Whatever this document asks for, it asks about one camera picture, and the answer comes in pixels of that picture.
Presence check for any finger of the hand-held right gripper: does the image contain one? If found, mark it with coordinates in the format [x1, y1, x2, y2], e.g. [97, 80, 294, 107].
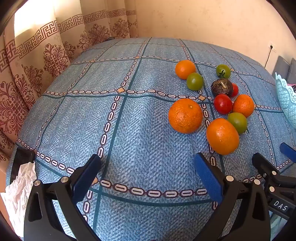
[279, 142, 296, 163]
[252, 152, 296, 197]

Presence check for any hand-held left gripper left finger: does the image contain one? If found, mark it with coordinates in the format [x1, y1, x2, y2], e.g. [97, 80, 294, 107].
[24, 153, 102, 241]

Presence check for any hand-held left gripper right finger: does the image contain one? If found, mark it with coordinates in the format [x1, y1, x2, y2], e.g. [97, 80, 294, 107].
[193, 152, 271, 241]

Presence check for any smooth light orange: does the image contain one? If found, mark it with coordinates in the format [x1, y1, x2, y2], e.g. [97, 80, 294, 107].
[206, 118, 240, 155]

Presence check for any green tomato with stem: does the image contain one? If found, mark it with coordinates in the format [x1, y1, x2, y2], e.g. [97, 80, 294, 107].
[216, 64, 231, 79]
[227, 112, 249, 135]

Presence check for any light blue plastic basket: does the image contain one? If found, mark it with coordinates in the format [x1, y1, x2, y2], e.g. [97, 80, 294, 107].
[275, 72, 296, 130]

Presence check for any small orange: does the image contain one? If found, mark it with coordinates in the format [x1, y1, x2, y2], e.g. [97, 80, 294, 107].
[175, 60, 196, 80]
[232, 94, 255, 118]

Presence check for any large rough orange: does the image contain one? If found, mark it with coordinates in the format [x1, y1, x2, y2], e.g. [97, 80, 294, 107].
[168, 98, 204, 134]

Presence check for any dark brown wrinkled fruit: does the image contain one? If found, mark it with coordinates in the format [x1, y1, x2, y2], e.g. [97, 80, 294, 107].
[211, 78, 233, 97]

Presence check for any teal knitted cloth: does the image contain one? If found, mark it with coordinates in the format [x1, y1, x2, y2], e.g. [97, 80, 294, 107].
[269, 210, 290, 241]

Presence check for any black flat object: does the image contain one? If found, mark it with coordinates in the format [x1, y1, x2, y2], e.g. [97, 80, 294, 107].
[10, 147, 36, 183]

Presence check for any blue patterned tablecloth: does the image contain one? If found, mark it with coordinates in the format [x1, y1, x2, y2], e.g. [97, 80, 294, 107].
[6, 37, 296, 241]

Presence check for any crumpled white paper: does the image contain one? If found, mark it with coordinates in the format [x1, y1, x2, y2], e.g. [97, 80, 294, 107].
[0, 161, 37, 238]

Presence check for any large grey pillow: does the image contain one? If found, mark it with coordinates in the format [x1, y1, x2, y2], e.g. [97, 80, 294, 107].
[286, 57, 296, 80]

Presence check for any grey padded headboard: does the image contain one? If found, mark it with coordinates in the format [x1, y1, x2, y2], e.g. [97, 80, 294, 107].
[273, 56, 289, 77]

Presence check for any beige patterned curtain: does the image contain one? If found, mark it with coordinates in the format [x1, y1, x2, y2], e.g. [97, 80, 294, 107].
[0, 0, 139, 167]

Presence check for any black power cable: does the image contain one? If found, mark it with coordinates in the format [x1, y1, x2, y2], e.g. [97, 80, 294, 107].
[264, 47, 272, 68]

